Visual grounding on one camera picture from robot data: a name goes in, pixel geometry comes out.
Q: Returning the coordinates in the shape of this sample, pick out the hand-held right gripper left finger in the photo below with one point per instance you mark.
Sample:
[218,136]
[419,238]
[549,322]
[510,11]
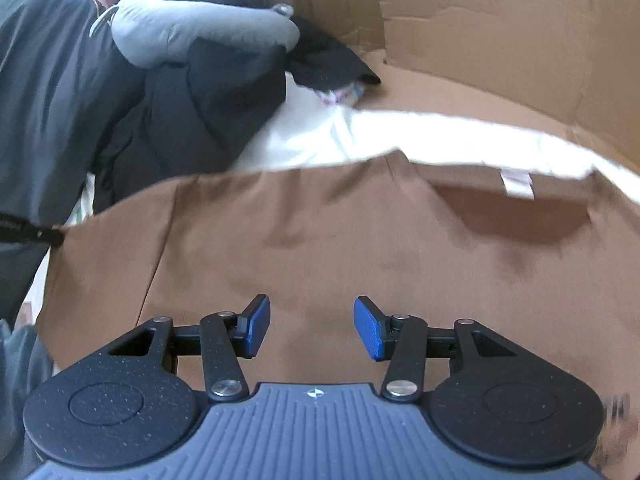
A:
[259,322]

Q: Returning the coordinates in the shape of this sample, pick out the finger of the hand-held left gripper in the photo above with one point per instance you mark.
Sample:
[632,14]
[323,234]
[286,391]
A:
[30,232]

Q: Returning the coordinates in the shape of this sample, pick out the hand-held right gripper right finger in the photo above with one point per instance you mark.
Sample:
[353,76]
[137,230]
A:
[367,327]

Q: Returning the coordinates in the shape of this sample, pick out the brown printed t-shirt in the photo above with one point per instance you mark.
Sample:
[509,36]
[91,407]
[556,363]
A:
[350,240]

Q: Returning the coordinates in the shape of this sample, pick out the grey-blue garment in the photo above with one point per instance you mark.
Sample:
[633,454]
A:
[20,385]

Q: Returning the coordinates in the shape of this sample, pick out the cream bear printed blanket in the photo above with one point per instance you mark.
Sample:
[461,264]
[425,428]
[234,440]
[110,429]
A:
[310,135]

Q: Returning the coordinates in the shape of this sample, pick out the floral printed cloth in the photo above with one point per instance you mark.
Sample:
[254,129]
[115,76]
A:
[342,94]

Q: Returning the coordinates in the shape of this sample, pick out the grey neck pillow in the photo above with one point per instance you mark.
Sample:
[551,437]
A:
[200,25]

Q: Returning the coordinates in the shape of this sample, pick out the brown cardboard sheet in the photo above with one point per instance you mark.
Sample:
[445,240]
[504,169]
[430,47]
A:
[475,35]

